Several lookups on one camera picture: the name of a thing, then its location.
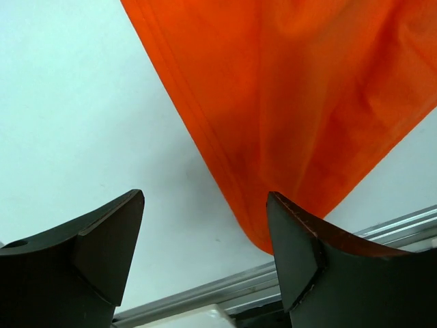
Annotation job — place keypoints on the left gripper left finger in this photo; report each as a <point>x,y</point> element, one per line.
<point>75,274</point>

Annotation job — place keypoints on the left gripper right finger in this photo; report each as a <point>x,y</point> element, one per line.
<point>331,278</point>

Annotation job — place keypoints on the orange shirt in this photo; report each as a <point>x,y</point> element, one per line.
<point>300,97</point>

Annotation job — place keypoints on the aluminium frame rail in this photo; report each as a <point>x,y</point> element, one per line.
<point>259,286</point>

